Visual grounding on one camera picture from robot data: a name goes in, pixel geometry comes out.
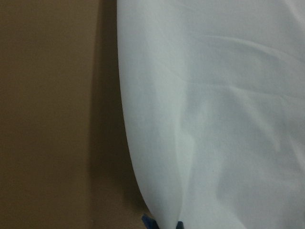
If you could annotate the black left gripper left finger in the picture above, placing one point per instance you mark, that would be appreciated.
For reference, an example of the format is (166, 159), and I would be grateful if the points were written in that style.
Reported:
(149, 222)

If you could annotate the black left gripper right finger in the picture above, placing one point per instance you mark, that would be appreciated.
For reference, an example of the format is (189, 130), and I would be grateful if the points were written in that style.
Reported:
(180, 225)

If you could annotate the light blue t-shirt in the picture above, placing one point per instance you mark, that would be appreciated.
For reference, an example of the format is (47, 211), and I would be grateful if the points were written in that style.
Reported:
(213, 97)

